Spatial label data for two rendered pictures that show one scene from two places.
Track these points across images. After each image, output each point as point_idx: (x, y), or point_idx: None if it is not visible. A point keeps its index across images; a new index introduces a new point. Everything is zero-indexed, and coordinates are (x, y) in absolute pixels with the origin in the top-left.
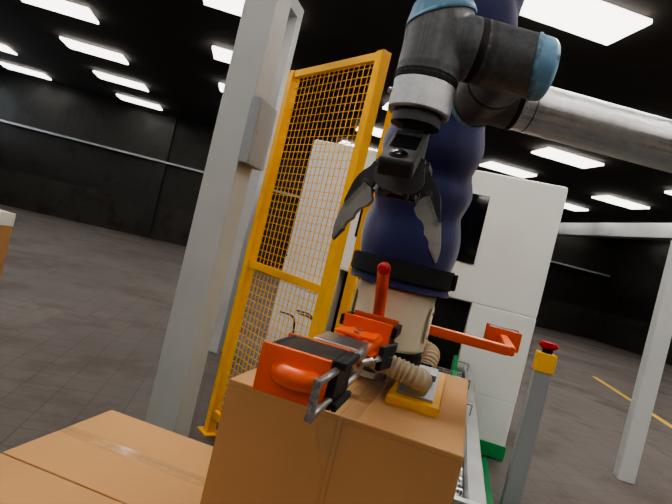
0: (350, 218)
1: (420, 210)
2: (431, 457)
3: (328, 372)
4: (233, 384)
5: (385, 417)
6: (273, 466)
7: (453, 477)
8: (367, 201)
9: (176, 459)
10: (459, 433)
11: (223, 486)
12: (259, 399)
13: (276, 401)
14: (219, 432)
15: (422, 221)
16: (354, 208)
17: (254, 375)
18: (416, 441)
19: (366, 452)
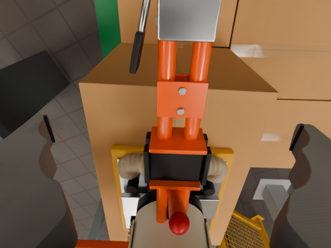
0: (305, 147)
1: (33, 209)
2: (103, 80)
3: None
4: (272, 90)
5: (146, 113)
6: (212, 71)
7: (87, 76)
8: (299, 208)
9: (267, 146)
10: (91, 127)
11: (236, 65)
12: (245, 87)
13: (231, 87)
14: (258, 76)
15: (39, 171)
16: (323, 175)
17: (260, 117)
18: (115, 84)
19: (151, 78)
